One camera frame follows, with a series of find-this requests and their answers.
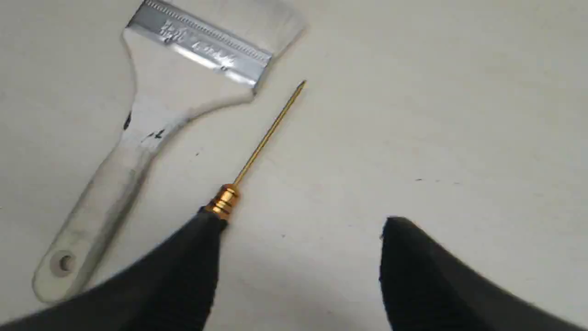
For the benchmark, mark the wide wooden paint brush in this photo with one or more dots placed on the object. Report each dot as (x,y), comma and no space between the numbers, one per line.
(190,57)

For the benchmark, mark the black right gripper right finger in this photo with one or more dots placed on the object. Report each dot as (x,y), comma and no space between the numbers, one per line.
(426,288)

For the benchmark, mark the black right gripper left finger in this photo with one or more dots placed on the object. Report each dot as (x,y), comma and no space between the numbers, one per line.
(172,288)

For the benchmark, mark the black gold precision screwdriver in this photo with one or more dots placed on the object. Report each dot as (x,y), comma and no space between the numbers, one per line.
(224,202)

